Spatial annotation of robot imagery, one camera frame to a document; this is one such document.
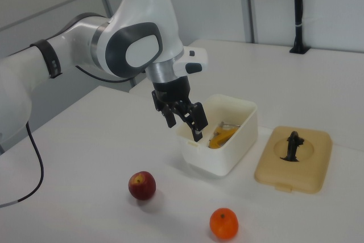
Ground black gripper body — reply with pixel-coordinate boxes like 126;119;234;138
151;75;192;112

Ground red apple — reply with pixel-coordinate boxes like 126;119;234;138
128;171;157;200

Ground orange fruit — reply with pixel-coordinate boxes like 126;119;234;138
209;207;239;241

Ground white plastic container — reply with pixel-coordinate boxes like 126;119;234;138
176;93;259;179

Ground yellow C-clamp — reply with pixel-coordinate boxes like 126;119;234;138
208;121;243;150

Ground beige plastic lid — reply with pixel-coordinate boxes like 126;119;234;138
254;125;334;195

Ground black lid handle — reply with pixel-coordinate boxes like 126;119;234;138
279;130;305;163

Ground black cable strap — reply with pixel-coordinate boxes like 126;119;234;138
30;39;64;80

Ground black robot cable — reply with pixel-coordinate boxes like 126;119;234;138
0;65;147;208

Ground black camera pole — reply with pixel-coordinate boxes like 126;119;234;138
289;0;311;54

